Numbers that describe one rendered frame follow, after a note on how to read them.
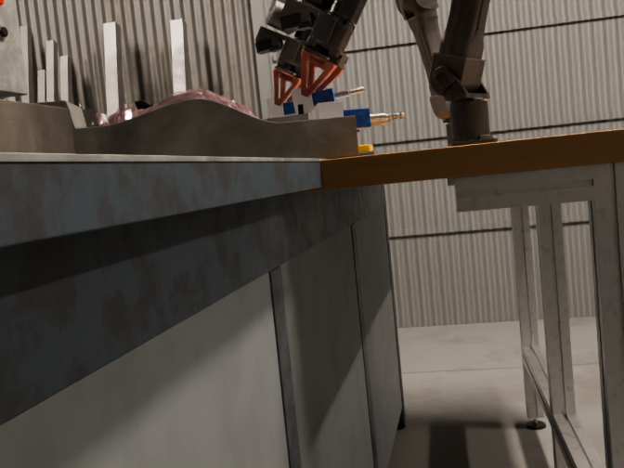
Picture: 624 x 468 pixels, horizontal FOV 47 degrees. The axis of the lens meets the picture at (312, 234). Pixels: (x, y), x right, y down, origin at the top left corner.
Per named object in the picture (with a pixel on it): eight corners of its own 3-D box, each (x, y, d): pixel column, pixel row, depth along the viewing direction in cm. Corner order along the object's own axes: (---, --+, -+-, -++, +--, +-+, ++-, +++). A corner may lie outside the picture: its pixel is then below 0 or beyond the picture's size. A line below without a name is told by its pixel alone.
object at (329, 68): (285, 86, 130) (306, 38, 129) (293, 90, 137) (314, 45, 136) (318, 102, 130) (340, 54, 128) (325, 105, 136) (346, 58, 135)
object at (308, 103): (369, 104, 135) (362, 76, 135) (365, 101, 130) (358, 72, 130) (302, 121, 138) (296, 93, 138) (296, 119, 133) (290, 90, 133)
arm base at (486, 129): (447, 97, 109) (494, 91, 108) (446, 107, 129) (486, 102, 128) (451, 149, 110) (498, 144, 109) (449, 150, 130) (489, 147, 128)
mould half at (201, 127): (335, 161, 125) (329, 97, 124) (358, 155, 99) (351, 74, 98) (41, 189, 120) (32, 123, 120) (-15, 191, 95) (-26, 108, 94)
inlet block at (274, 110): (329, 116, 166) (326, 93, 166) (325, 114, 161) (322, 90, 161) (274, 123, 169) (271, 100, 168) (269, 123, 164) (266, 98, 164)
